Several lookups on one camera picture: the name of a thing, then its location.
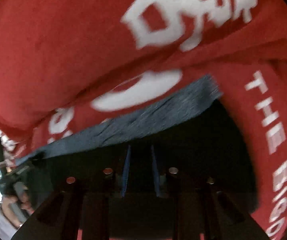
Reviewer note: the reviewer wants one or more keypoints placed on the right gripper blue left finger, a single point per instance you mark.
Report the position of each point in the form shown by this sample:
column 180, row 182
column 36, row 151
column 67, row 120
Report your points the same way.
column 125, row 172

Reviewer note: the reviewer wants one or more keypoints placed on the red bedspread with white characters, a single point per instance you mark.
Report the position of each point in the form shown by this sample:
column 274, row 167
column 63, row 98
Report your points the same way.
column 255, row 97

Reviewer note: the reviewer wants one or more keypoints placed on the red folded quilt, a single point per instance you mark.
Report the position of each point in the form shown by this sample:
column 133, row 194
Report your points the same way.
column 65, row 65

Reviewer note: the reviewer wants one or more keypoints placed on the person's left hand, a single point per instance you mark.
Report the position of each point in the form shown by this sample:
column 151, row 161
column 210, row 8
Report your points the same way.
column 7, row 209

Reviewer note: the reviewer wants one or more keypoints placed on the black pants with grey waistband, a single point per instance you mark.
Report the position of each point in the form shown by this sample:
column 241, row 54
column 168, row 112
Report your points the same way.
column 208, row 186

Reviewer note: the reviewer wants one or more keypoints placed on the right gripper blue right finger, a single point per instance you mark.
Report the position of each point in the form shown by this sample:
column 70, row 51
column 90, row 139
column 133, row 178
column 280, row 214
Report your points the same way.
column 156, row 174

